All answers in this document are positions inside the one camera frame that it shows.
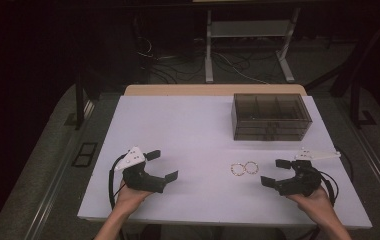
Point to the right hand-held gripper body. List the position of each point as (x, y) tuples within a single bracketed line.
[(306, 181)]

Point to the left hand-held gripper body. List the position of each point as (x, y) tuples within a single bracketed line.
[(139, 178)]

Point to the person's left hand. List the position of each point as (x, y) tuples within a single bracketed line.
[(129, 198)]

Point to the person's right hand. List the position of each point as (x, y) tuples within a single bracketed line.
[(314, 205)]

